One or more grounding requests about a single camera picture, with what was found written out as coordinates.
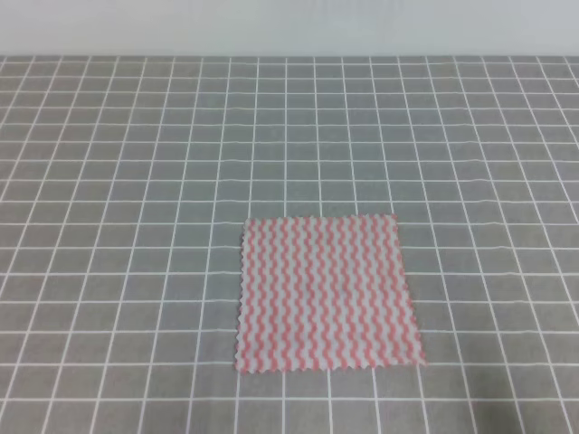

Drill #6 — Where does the pink white wavy-striped towel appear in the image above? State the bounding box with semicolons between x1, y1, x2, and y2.
234;214;426;373

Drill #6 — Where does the grey grid-pattern tablecloth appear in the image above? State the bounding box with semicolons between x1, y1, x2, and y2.
1;56;578;433

